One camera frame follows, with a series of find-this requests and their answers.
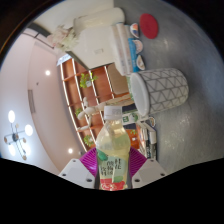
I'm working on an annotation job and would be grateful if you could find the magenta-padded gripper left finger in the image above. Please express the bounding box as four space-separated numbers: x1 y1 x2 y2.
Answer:
58 147 101 190

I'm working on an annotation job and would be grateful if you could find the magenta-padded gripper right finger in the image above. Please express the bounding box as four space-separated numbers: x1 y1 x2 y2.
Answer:
128 146 168 190

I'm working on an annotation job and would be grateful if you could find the yellow drink bottle white cap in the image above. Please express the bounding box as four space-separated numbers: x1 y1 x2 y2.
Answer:
94 105 132 192

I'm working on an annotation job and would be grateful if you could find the green white upright carton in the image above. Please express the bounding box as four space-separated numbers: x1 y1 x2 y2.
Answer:
121 114 139 125

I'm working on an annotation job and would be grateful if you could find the chair with dark jacket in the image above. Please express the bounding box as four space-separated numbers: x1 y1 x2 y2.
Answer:
121 102 138 116

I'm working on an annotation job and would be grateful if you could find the ceiling lamp with round bulbs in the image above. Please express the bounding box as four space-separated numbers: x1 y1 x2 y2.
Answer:
3 109 34 161

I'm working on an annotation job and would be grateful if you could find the ceiling air vent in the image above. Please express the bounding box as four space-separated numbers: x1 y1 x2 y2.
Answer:
28 89 36 114

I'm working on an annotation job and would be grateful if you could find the white mug triangle pattern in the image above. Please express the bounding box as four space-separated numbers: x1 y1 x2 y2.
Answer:
129 67 190 118

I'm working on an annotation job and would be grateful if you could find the green white flat box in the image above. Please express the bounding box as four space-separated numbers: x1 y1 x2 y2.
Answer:
126 76 134 101

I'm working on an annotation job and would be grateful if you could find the wooden shelf unit with books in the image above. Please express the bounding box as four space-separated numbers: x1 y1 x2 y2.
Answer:
59 58 141 156

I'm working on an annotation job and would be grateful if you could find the small painted dish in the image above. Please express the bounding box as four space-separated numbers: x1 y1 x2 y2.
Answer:
132 39 144 54
129 22 141 38
134 54 146 71

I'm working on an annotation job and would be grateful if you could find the stack of white books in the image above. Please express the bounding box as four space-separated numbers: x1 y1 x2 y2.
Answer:
111 22 141 77

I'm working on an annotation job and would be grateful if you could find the pink white flower bouquet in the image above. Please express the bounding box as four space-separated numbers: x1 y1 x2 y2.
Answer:
46 24 79 53

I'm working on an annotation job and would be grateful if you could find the flat round red coaster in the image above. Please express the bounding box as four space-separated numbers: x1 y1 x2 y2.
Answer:
139 13 160 40

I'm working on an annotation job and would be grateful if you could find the white ceramic vase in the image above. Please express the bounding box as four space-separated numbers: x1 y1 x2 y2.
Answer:
73 7 126 33

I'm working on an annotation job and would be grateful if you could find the white wall notice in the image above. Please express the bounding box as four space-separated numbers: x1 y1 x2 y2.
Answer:
56 54 72 66

